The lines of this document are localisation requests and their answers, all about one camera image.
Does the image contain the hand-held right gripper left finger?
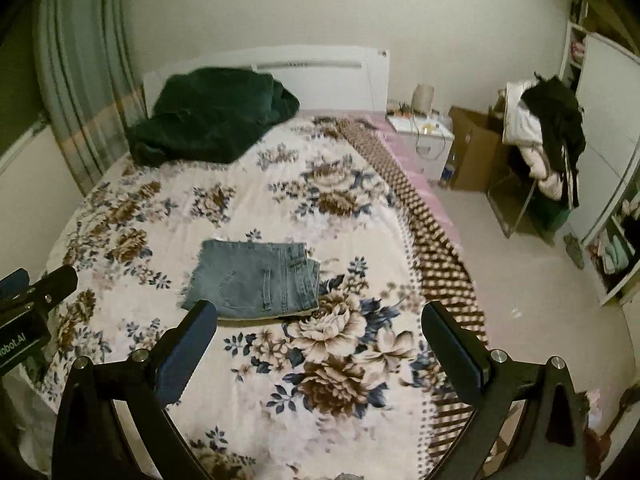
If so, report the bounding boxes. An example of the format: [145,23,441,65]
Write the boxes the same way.
[51,299,219,480]

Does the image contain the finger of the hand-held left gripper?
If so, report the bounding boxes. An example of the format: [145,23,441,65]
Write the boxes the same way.
[0,268,31,302]
[20,265,79,317]

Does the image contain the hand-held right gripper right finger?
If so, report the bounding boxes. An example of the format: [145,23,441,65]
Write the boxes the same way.
[421,301,589,480]

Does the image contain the blue denim pants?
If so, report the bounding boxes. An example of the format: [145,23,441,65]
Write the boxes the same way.
[180,239,321,321]

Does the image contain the floral printed blanket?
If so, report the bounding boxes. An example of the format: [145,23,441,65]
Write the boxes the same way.
[30,116,491,480]

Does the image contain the pink bed sheet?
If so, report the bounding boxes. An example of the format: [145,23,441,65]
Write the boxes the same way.
[300,109,462,251]

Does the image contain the striped window curtain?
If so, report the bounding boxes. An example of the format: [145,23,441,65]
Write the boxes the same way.
[31,0,151,196]

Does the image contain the brown cardboard box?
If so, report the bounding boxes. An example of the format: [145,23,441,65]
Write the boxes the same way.
[448,105,511,193]

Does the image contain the white bedside table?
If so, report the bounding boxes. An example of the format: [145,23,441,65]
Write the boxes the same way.
[386,110,456,183]

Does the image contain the chair with clothes pile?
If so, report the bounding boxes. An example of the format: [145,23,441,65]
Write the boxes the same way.
[487,72,587,238]

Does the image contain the dark green blanket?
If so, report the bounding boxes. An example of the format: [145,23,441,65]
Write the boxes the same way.
[125,67,301,166]

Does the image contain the white wardrobe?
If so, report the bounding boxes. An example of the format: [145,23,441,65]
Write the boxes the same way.
[557,0,640,307]

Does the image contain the beige table lamp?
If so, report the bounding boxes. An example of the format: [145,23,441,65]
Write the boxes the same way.
[412,83,435,115]

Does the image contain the white bed headboard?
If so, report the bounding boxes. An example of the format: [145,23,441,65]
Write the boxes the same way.
[142,45,391,113]

